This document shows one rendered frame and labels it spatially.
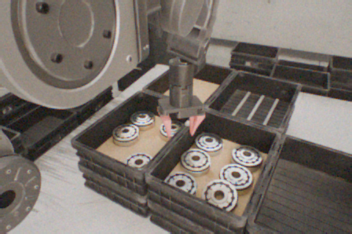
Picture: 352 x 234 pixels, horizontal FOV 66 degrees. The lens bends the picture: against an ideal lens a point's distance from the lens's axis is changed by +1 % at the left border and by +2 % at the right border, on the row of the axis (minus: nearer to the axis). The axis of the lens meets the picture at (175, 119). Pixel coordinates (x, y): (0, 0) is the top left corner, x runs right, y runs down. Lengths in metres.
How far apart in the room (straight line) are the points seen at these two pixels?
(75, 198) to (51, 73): 0.91
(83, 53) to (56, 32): 0.03
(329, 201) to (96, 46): 0.86
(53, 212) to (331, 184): 0.93
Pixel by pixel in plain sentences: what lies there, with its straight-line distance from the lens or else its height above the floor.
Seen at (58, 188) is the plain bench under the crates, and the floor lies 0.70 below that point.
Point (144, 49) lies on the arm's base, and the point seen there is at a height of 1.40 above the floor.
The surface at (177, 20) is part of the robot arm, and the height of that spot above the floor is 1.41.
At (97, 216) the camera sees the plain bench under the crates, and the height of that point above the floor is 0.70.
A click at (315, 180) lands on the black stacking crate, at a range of 1.01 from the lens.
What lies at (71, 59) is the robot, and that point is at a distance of 0.20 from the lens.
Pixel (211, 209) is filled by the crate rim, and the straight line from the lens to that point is 0.71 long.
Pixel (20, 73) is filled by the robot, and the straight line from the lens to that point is 0.18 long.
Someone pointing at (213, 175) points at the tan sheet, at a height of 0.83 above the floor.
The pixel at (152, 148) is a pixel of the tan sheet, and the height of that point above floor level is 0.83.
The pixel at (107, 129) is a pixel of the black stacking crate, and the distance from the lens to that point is 1.05.
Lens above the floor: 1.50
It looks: 36 degrees down
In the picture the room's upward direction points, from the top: straight up
